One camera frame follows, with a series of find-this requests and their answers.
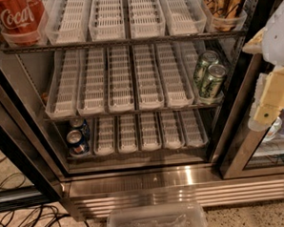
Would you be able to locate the white can behind glass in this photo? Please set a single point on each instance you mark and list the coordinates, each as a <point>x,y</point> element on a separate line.
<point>273,130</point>

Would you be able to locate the fridge glass door right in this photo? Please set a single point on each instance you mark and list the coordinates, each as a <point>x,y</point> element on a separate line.
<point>241,151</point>

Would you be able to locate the fridge glass door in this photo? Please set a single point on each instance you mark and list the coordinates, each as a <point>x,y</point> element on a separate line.
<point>19,144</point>
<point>241,151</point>

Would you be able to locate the gold patterned cans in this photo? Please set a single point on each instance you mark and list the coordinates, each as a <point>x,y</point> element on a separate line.
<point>224,8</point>

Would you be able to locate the stainless steel fridge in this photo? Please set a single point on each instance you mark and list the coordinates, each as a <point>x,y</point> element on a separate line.
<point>142,159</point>

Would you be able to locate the top shelf wire rack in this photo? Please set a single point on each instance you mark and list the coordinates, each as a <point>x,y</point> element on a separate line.
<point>123,42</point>

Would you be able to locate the shelf wire rack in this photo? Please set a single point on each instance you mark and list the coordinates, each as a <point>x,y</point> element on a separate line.
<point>123,42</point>
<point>199,107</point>

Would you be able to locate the clear plastic bin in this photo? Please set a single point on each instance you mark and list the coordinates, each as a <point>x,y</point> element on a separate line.
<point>161,215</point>

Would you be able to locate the green soda can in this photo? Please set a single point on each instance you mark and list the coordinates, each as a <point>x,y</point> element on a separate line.
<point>212,81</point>
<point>203,62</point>

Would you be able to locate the middle shelf wire rack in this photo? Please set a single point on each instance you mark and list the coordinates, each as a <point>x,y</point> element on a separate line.
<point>199,107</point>

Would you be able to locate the red Coca-Cola can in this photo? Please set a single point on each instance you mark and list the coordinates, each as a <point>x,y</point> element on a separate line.
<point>18,17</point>

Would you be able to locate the rear blue soda can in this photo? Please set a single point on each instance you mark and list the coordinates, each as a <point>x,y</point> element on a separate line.
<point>81,124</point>

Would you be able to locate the shelf tray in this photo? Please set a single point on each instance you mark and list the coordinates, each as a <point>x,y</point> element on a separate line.
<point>189,53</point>
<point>24,32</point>
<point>214,25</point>

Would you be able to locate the middle shelf rightmost tray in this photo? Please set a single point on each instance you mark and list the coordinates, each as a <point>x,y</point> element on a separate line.
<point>189,53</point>

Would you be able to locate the front blue soda can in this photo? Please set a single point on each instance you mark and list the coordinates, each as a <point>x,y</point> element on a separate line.
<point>78,143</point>

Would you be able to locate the fridge glass door left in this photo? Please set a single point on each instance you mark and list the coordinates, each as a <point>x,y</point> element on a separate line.
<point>19,144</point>

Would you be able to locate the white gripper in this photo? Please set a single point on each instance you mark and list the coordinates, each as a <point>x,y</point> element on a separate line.
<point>277,38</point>

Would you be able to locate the top shelf leftmost tray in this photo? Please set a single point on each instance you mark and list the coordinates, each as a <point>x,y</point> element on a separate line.
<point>24,32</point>

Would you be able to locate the top shelf rightmost tray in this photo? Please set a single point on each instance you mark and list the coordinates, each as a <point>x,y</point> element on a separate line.
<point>214,25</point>

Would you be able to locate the blue soda can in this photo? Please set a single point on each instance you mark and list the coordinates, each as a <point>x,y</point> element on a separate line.
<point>78,143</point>
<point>81,124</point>

